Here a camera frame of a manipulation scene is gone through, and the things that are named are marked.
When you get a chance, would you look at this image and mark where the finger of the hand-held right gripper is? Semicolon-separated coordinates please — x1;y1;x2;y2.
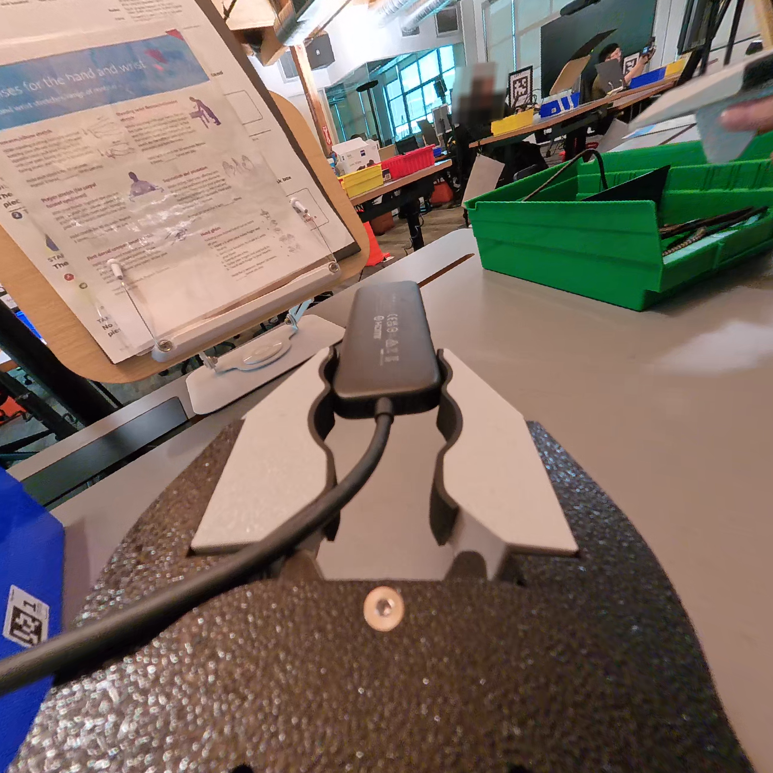
696;98;757;165
630;51;773;130

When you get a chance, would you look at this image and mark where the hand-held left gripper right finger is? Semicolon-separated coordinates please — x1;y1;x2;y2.
429;349;581;579

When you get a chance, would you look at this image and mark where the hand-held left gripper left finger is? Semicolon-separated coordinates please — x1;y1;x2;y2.
191;347;340;553

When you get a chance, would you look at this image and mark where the black usb cable orange plug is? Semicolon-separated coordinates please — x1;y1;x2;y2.
658;207;769;239

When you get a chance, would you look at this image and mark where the black usb hub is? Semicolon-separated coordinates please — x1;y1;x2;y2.
332;281;442;418

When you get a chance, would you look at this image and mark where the green plastic bin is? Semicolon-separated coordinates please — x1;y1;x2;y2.
464;130;773;312

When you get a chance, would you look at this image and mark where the black hub cable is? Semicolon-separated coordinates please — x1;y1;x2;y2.
0;395;396;695

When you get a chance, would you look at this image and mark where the person's right hand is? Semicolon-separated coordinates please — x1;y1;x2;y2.
720;100;773;132

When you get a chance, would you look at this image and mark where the wooden desk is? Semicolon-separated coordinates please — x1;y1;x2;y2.
350;158;454;254
470;79;677;158

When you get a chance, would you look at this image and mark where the black bin divider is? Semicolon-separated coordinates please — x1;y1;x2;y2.
579;166;671;203

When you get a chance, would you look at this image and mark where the black white marker sign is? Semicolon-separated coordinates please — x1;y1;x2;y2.
508;68;534;114

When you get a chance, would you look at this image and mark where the yellow plastic bin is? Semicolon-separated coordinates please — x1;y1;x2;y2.
340;166;384;197
490;110;536;136

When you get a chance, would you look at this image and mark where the large blue plastic bin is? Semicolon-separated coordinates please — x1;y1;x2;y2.
0;468;66;750

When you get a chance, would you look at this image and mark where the orange cone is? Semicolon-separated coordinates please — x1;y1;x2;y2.
362;220;390;267

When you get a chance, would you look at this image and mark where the black pole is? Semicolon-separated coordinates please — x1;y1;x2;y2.
0;299;122;436

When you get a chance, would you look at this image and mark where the wooden document stand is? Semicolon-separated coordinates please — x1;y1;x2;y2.
0;0;370;418

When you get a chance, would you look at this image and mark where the red plastic bin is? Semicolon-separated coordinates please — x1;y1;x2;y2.
379;147;436;179

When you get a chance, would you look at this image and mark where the white cardboard box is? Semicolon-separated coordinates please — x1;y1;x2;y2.
332;138;380;167

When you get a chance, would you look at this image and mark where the large black wall screen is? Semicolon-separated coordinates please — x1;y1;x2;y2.
540;0;657;82

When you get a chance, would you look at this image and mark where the grey braided usb cable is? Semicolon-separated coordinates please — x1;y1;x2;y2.
661;231;725;257

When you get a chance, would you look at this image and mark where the wooden post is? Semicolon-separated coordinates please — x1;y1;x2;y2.
290;45;332;146

